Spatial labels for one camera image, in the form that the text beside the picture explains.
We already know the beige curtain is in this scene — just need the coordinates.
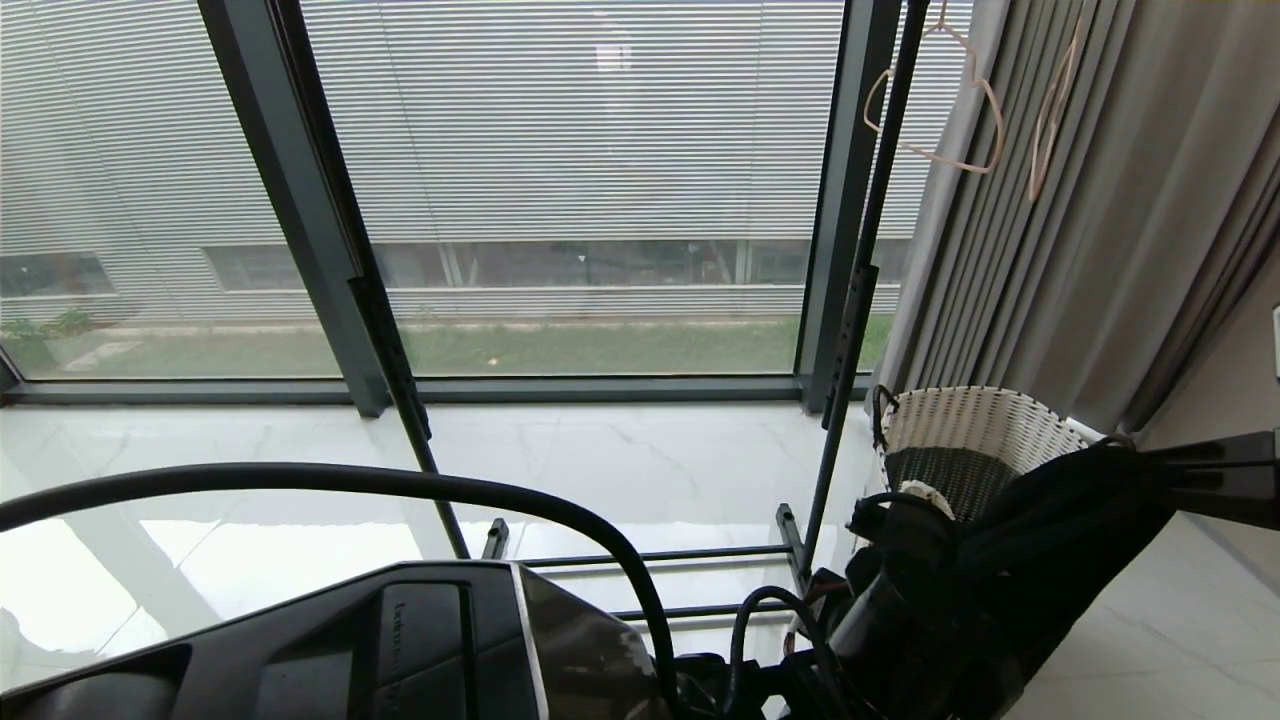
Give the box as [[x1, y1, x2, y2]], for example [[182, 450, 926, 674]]
[[870, 0, 1280, 436]]

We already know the black clothes rack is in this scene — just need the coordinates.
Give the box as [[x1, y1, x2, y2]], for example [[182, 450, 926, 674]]
[[270, 0, 931, 621]]

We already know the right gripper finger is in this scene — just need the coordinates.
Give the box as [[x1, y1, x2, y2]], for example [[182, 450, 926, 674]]
[[1180, 466, 1280, 532], [1150, 429, 1280, 472]]

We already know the window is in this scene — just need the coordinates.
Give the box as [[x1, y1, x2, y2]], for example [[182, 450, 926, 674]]
[[0, 0, 976, 416]]

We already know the pink clothes hanger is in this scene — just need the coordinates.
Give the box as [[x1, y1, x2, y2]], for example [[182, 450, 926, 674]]
[[1027, 0, 1089, 206], [863, 0, 1007, 177]]

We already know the black garment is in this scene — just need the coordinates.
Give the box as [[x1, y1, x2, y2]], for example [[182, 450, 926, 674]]
[[940, 438, 1183, 720]]

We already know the white laundry basket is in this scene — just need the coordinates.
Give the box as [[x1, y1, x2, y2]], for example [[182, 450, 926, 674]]
[[872, 383, 1106, 526]]

